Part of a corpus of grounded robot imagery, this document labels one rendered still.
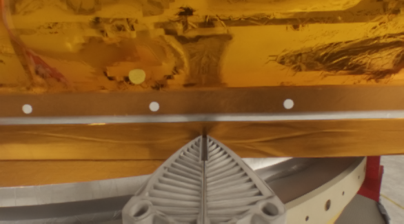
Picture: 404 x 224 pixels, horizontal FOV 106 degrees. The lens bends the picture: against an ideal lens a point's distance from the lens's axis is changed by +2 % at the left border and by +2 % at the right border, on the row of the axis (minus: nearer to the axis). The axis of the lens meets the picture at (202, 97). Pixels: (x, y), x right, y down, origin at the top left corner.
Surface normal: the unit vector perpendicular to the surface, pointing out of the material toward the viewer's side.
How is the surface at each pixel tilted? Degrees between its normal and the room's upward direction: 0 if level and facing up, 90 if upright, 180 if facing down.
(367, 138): 90
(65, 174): 0
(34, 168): 0
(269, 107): 90
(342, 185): 90
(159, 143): 90
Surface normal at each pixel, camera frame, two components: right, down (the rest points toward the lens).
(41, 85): -0.04, 0.29
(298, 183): -0.02, -0.99
